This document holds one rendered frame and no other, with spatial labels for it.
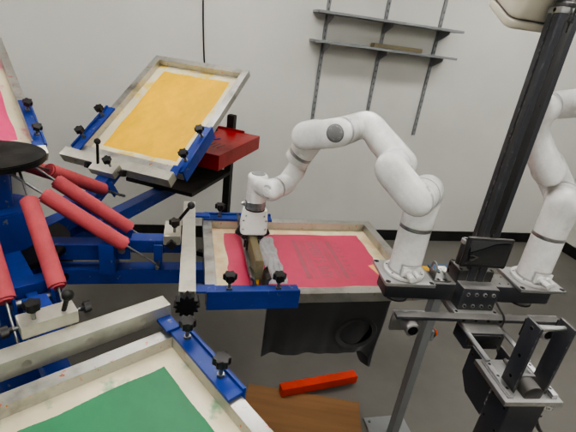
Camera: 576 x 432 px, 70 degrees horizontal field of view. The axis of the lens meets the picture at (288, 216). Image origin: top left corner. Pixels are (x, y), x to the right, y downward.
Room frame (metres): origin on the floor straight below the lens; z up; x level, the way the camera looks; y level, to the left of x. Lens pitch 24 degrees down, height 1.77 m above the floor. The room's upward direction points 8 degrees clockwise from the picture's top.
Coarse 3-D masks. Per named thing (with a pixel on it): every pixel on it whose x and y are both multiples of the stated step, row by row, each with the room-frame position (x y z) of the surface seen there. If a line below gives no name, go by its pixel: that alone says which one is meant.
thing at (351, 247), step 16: (224, 240) 1.51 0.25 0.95; (240, 240) 1.53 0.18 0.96; (288, 240) 1.59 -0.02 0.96; (304, 240) 1.61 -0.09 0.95; (320, 240) 1.63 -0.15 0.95; (336, 240) 1.65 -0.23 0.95; (352, 240) 1.68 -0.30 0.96; (240, 256) 1.40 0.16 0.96; (288, 256) 1.45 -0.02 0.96; (352, 256) 1.52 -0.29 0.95; (368, 256) 1.54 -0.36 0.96
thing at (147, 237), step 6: (132, 234) 1.30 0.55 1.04; (138, 234) 1.31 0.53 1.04; (144, 234) 1.32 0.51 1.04; (150, 234) 1.32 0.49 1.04; (156, 234) 1.33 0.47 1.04; (162, 234) 1.33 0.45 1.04; (132, 240) 1.26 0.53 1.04; (138, 240) 1.27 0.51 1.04; (144, 240) 1.27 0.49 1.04; (150, 240) 1.28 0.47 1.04; (156, 240) 1.28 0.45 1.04; (162, 240) 1.29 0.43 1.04; (132, 246) 1.26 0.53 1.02; (138, 246) 1.27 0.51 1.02; (144, 246) 1.27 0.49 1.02; (150, 246) 1.28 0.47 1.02; (180, 246) 1.30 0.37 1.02; (132, 252) 1.26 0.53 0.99; (144, 252) 1.27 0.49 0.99; (150, 252) 1.28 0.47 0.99; (168, 252) 1.29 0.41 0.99; (174, 252) 1.30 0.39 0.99; (180, 252) 1.30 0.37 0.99
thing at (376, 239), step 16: (208, 224) 1.57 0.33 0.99; (224, 224) 1.62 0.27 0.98; (272, 224) 1.68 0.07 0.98; (288, 224) 1.70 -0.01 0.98; (304, 224) 1.72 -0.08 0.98; (320, 224) 1.73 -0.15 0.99; (336, 224) 1.75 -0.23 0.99; (352, 224) 1.78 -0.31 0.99; (368, 224) 1.80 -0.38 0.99; (208, 240) 1.43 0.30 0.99; (384, 240) 1.65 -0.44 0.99; (208, 256) 1.31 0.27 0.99; (384, 256) 1.55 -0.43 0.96; (208, 272) 1.20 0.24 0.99; (304, 288) 1.18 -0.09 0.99; (320, 288) 1.20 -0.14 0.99; (336, 288) 1.21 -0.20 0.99; (352, 288) 1.23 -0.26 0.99; (368, 288) 1.24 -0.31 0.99
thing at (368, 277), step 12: (228, 264) 1.33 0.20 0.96; (240, 264) 1.34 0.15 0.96; (288, 264) 1.39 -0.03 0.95; (360, 264) 1.47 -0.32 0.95; (372, 264) 1.48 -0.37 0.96; (240, 276) 1.26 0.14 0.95; (288, 276) 1.30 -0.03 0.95; (300, 276) 1.31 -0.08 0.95; (360, 276) 1.37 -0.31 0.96; (372, 276) 1.38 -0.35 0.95
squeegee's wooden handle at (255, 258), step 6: (252, 240) 1.35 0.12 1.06; (252, 246) 1.30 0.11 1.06; (258, 246) 1.31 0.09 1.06; (252, 252) 1.27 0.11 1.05; (258, 252) 1.26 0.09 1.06; (252, 258) 1.26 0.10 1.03; (258, 258) 1.22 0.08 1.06; (252, 264) 1.25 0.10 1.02; (258, 264) 1.20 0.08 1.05; (258, 270) 1.20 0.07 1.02; (258, 276) 1.20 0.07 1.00
